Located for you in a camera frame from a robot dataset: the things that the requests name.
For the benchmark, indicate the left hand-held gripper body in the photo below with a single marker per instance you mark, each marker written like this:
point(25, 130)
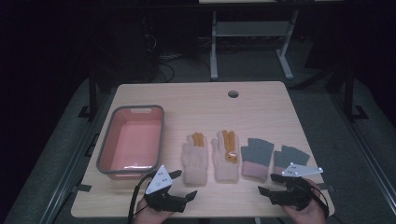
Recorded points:
point(159, 182)

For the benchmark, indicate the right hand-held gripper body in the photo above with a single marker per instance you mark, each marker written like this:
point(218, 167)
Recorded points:
point(292, 194)

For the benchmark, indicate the beige glove with orange fingers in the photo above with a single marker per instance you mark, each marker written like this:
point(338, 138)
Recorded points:
point(195, 161)

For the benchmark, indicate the grey fingerless glove pink cuff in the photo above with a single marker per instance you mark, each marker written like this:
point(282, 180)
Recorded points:
point(289, 155)
point(256, 155)

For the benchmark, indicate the pink basin with grey rim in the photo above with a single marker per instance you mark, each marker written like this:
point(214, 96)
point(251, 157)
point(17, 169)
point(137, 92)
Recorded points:
point(134, 143)

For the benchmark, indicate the beige glove with animal figure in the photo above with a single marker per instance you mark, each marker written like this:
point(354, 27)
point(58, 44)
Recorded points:
point(224, 165)

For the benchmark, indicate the person's right hand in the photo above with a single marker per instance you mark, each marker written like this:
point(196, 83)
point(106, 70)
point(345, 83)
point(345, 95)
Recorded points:
point(309, 214)

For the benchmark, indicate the person's left hand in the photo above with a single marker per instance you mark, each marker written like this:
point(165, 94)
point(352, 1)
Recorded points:
point(151, 216)

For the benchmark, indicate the black table edge clip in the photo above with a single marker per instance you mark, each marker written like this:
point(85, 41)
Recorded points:
point(327, 187)
point(82, 188)

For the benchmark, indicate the black metal stand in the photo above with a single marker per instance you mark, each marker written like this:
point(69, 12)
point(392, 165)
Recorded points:
point(92, 96)
point(349, 96)

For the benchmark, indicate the white metal desk frame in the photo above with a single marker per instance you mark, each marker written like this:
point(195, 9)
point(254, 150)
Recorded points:
point(252, 28)

